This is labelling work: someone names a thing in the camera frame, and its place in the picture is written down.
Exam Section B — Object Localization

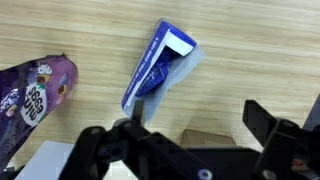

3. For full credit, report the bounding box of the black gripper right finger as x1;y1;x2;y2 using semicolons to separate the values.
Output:
242;99;320;180

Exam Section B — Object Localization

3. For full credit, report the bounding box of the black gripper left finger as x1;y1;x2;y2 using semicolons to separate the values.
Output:
58;99;188;180

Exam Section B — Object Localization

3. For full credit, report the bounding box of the blue snack packet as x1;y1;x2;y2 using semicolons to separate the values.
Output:
134;47;173;98

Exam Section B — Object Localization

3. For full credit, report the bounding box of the blue cookie box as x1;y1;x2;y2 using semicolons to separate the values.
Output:
121;18;207;125

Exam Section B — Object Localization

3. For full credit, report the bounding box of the white cube drawer box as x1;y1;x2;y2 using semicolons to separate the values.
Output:
14;139;76;180

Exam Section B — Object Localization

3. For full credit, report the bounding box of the brown cardboard box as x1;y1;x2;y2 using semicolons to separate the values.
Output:
179;128;238;149

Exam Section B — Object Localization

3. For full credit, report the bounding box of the purple mini eggs bag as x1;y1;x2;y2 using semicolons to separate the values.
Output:
0;54;79;174

